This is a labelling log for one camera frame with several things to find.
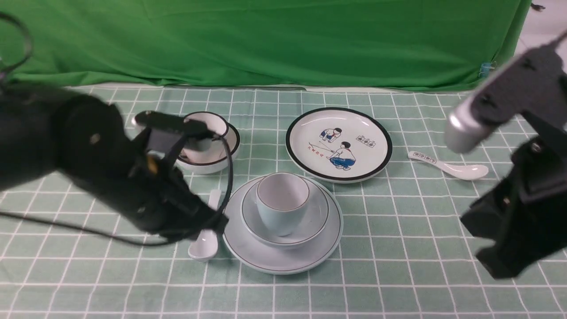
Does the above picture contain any pale green plain plate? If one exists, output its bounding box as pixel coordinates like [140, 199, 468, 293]
[222, 177, 344, 275]

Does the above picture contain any pale green cup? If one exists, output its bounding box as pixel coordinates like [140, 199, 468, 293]
[256, 172, 311, 237]

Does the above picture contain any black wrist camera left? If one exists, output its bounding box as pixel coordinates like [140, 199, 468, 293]
[131, 111, 214, 154]

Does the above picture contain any black cable left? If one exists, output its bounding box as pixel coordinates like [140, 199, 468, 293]
[0, 133, 234, 247]

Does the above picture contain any white cup black rim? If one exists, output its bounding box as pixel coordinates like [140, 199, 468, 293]
[182, 111, 229, 157]

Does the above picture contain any green backdrop cloth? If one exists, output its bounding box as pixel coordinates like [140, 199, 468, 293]
[1, 0, 530, 91]

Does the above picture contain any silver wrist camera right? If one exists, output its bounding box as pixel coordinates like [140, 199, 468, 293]
[445, 43, 566, 156]

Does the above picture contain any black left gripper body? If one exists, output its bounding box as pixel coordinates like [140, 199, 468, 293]
[80, 133, 229, 242]

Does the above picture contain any blue binder clip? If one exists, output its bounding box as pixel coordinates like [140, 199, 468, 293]
[478, 62, 494, 78]

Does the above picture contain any cartoon plate black rim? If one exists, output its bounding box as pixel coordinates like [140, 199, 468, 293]
[285, 107, 393, 184]

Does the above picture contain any pale green bowl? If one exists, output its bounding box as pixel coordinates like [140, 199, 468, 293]
[241, 176, 330, 249]

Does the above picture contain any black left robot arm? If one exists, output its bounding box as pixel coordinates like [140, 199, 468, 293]
[0, 83, 232, 246]

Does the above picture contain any white bowl black rim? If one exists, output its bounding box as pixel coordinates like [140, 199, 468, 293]
[177, 124, 241, 175]

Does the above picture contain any plain white ceramic spoon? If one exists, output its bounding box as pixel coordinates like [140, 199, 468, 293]
[188, 189, 222, 262]

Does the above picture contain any white spoon patterned handle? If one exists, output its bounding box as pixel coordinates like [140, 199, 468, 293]
[408, 151, 489, 180]

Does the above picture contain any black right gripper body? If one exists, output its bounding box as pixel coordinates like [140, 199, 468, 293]
[460, 136, 566, 280]

